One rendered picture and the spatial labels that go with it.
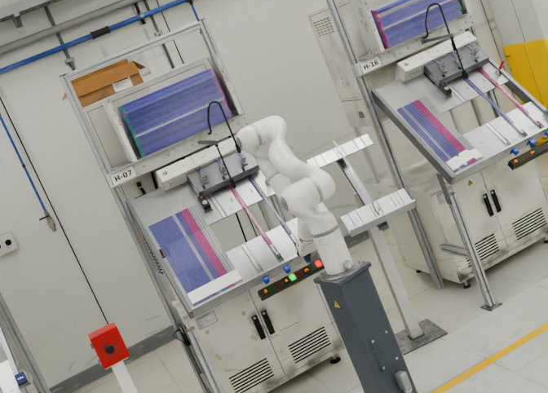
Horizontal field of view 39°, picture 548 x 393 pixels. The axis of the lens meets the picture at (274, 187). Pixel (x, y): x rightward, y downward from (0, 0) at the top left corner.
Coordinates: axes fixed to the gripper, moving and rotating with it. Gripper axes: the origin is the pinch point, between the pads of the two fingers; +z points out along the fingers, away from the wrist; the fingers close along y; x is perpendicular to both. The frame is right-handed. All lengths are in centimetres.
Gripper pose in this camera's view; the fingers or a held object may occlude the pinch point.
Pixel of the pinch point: (307, 254)
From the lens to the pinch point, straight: 359.2
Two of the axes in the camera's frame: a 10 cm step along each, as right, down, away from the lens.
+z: 0.4, 6.0, 8.0
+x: -4.9, -6.9, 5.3
